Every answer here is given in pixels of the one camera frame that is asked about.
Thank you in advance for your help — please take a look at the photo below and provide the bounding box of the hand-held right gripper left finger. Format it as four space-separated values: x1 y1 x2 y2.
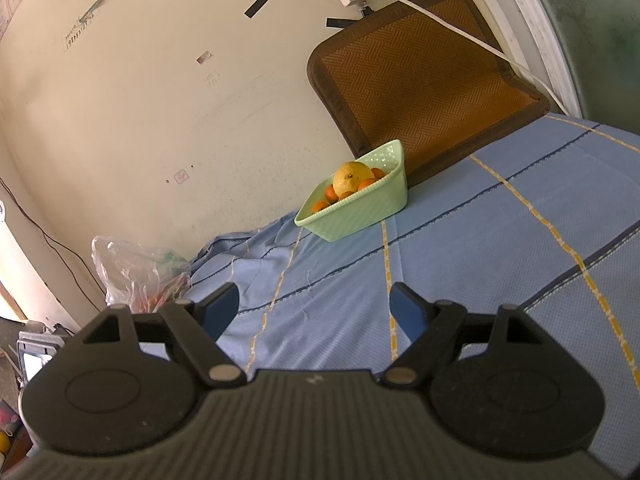
70 281 248 389

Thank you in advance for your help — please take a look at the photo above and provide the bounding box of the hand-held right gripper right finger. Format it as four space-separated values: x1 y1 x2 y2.
383 281 552 389

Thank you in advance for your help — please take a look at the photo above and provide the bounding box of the light green plastic basket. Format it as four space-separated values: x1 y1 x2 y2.
294 139 410 244

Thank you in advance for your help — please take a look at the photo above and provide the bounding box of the clear plastic bag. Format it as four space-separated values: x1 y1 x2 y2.
91 235 192 315

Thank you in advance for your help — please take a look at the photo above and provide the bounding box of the blue striped bedsheet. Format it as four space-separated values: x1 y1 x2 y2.
185 112 640 398

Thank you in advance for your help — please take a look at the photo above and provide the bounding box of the large yellow citrus fruit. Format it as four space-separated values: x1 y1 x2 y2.
332 160 376 199

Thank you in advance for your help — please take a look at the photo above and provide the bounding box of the white device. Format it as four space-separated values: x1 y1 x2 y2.
16 337 57 387

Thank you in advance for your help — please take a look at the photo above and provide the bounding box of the brown woven mat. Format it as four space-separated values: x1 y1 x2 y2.
306 0 551 175

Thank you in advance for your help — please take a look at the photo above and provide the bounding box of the frosted window glass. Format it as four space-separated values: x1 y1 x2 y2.
522 0 640 137

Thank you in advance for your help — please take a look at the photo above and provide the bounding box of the thin black wall cable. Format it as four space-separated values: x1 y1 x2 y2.
0 177 109 307

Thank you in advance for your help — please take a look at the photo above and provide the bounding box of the long white cable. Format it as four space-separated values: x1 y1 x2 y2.
320 0 572 117

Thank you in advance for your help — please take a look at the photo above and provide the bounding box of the white window frame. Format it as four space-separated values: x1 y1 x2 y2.
459 0 584 119

